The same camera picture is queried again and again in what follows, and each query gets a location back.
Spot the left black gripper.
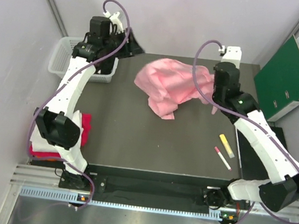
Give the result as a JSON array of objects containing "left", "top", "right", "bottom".
[{"left": 100, "top": 24, "right": 146, "bottom": 62}]

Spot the pink t shirt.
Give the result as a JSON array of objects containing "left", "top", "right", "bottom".
[{"left": 134, "top": 58, "right": 208, "bottom": 120}]

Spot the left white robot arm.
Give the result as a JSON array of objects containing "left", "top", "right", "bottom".
[{"left": 28, "top": 11, "right": 144, "bottom": 190}]

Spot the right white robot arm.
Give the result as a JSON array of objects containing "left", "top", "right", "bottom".
[{"left": 212, "top": 46, "right": 299, "bottom": 212}]

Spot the pink white marker pen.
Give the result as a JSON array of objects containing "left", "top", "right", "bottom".
[{"left": 214, "top": 146, "right": 232, "bottom": 171}]

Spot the yellow highlighter pen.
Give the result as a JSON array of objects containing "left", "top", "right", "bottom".
[{"left": 219, "top": 133, "right": 235, "bottom": 158}]

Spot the white plastic basket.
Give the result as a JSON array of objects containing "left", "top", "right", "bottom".
[{"left": 48, "top": 36, "right": 119, "bottom": 83}]

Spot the red folded t shirt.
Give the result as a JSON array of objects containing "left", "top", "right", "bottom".
[{"left": 29, "top": 110, "right": 92, "bottom": 158}]

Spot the white folded t shirt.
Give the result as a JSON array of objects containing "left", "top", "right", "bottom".
[{"left": 29, "top": 108, "right": 83, "bottom": 158}]

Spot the orange folded t shirt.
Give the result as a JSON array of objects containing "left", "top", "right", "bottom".
[{"left": 34, "top": 156, "right": 60, "bottom": 162}]

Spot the green ring binder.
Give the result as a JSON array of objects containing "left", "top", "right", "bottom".
[{"left": 254, "top": 36, "right": 299, "bottom": 122}]

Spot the aluminium frame rail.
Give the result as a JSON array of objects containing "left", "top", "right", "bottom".
[{"left": 10, "top": 164, "right": 299, "bottom": 219}]

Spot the grey slotted cable duct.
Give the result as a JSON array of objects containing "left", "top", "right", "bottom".
[{"left": 20, "top": 186, "right": 237, "bottom": 222}]

